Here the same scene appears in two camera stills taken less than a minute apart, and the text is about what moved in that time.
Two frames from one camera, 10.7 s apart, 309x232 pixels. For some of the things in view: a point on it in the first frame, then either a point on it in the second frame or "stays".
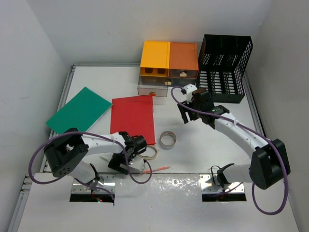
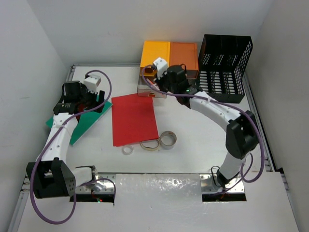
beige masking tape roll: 150,158 → 150,145
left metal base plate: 106,181 stays
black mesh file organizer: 222,65 stays
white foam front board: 156,202 stays
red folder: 134,115 stays
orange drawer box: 183,62 stays
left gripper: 115,163 → 84,90
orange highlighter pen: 155,169 → 150,81
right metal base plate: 207,186 stays
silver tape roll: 168,139 stays
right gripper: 183,110 → 160,81
